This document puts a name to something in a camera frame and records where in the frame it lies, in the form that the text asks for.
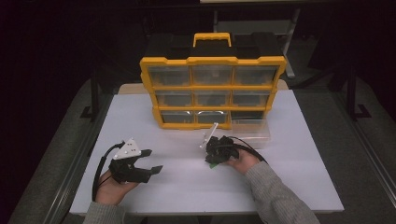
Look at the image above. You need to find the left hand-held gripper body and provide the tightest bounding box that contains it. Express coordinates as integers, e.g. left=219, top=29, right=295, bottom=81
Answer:
left=107, top=137, right=143, bottom=185

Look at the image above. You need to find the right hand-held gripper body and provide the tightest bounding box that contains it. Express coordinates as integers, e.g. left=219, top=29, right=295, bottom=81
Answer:
left=199, top=121, right=241, bottom=165

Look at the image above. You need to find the single clear plastic drawer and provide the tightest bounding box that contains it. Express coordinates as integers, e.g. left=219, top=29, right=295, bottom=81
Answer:
left=231, top=119, right=271, bottom=149

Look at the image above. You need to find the yellow black drawer organizer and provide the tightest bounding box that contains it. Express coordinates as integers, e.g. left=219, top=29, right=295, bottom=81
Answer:
left=139, top=32, right=288, bottom=131

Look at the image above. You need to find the person's right hand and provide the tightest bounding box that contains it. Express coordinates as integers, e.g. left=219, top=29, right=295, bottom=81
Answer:
left=224, top=148, right=262, bottom=175

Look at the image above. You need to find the person's left hand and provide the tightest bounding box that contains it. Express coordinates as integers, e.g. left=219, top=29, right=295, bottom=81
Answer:
left=94, top=176, right=139, bottom=206

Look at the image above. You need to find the set of clear organizer drawers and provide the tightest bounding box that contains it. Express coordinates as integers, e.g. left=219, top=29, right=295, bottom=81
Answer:
left=147, top=64, right=278, bottom=125

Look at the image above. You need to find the dark metal stand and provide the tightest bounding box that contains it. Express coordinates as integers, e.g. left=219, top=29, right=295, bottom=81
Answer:
left=346, top=66, right=372, bottom=121
left=79, top=69, right=101, bottom=122

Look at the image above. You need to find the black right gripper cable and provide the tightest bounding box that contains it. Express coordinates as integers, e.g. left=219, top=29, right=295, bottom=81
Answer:
left=227, top=135, right=269, bottom=164

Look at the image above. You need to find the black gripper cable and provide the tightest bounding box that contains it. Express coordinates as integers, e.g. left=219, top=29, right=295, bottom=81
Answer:
left=92, top=141, right=125, bottom=203
left=227, top=135, right=269, bottom=164

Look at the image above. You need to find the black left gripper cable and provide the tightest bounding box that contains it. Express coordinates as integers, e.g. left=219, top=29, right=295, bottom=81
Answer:
left=92, top=141, right=125, bottom=203

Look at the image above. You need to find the grey metal rail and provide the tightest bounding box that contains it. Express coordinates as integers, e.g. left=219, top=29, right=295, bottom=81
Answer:
left=331, top=92, right=396, bottom=200
left=46, top=92, right=114, bottom=224

